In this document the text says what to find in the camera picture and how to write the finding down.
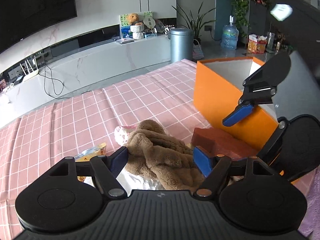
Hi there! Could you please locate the yellow snack packet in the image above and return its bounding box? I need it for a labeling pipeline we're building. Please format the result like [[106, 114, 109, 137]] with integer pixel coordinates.
[[74, 142, 107, 183]]

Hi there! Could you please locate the white paper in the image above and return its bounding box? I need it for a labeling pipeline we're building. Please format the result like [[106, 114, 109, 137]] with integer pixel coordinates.
[[117, 168, 164, 196]]

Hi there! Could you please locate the pink white crochet piece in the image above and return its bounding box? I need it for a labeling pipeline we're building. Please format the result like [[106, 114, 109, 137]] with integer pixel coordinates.
[[114, 125, 137, 146]]

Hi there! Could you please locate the brown plush towel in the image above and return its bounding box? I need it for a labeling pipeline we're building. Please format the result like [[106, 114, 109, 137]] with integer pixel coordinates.
[[125, 120, 204, 192]]

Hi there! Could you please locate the orange cardboard box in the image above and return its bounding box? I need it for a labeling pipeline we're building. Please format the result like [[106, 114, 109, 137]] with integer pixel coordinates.
[[193, 56, 311, 184]]

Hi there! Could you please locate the orange gift box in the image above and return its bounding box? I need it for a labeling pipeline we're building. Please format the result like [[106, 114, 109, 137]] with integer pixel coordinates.
[[247, 34, 267, 54]]

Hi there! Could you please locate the woven basket bag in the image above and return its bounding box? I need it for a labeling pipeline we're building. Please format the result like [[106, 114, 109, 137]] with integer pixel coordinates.
[[193, 39, 204, 61]]

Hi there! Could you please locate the pink checkered tablecloth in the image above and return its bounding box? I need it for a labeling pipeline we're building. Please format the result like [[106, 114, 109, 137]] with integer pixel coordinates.
[[1, 60, 208, 239]]

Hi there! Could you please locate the blue water jug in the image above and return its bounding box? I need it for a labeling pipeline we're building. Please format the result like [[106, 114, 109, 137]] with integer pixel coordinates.
[[220, 15, 239, 50]]

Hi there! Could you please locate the silver trash bin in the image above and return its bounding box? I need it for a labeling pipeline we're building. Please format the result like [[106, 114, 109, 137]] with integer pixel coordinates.
[[168, 28, 194, 63]]

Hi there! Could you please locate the tall leafy floor plant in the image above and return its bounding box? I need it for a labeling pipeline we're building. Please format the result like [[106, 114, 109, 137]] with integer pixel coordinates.
[[171, 2, 216, 41]]

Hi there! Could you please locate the white tv cabinet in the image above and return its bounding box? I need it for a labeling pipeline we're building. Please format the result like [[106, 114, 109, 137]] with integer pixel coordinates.
[[1, 35, 170, 127]]

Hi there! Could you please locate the white wifi router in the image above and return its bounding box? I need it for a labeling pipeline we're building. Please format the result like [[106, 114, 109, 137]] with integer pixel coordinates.
[[20, 57, 39, 82]]

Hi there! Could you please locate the colourful picture card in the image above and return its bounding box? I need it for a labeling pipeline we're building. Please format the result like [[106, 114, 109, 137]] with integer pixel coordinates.
[[119, 11, 153, 38]]

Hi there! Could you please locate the teddy bear in pot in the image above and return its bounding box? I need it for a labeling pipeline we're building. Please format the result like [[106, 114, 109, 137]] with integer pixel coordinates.
[[127, 13, 144, 40]]

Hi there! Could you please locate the black wall television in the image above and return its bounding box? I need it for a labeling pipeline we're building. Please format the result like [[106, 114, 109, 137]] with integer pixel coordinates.
[[1, 0, 77, 52]]

